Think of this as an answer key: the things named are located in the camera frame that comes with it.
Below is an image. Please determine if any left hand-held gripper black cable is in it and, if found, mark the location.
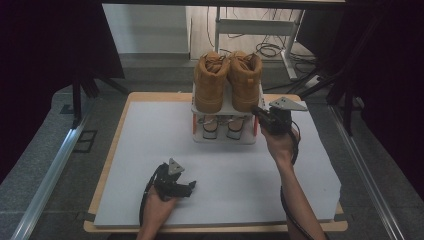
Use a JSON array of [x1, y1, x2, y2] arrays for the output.
[[138, 163, 166, 226]]

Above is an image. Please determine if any hand-held gripper black cable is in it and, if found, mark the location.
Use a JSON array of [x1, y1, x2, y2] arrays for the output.
[[138, 163, 166, 226], [279, 120, 316, 240]]

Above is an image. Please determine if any light grey foam mat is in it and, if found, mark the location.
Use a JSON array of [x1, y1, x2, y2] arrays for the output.
[[93, 100, 342, 229]]

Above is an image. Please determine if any black tripod stand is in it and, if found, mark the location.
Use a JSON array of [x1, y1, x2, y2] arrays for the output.
[[71, 71, 129, 129]]

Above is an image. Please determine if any white two-tier shoe rack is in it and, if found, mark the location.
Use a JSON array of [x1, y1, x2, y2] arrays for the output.
[[190, 62, 267, 145]]

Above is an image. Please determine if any black cable bundle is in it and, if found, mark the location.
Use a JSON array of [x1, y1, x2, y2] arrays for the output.
[[205, 6, 318, 68]]

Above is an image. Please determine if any aluminium rail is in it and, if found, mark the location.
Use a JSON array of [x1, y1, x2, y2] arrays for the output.
[[328, 104, 406, 240], [9, 99, 96, 240]]

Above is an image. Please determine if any white metal desk frame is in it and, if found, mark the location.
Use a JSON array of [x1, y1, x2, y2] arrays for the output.
[[212, 6, 306, 81]]

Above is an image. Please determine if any person's right hand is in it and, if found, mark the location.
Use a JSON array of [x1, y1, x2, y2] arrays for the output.
[[261, 127, 299, 164]]

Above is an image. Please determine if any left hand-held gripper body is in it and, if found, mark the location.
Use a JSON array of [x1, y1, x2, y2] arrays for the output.
[[154, 157, 188, 202]]

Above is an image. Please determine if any person's left hand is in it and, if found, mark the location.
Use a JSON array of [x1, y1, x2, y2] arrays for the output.
[[141, 186, 178, 231]]

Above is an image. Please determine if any black metal stand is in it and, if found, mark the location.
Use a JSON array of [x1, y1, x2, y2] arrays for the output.
[[298, 16, 366, 136]]

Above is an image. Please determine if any tan suede boot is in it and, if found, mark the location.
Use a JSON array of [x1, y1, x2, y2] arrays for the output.
[[193, 50, 232, 114], [227, 50, 264, 113]]

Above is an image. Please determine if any right hand-held gripper black cable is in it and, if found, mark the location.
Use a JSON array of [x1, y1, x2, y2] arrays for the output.
[[279, 120, 316, 240]]

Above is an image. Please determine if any black sandal with silver strap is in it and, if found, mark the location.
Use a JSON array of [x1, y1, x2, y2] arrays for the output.
[[198, 114, 220, 140], [225, 114, 248, 141]]

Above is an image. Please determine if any dark curtain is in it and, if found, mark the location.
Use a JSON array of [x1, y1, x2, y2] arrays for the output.
[[333, 0, 424, 201], [0, 0, 126, 184]]

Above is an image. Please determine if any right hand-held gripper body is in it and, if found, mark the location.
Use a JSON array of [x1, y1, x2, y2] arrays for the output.
[[262, 96, 309, 136]]

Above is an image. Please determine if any white power strip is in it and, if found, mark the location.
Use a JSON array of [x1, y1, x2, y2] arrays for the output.
[[304, 74, 324, 89]]

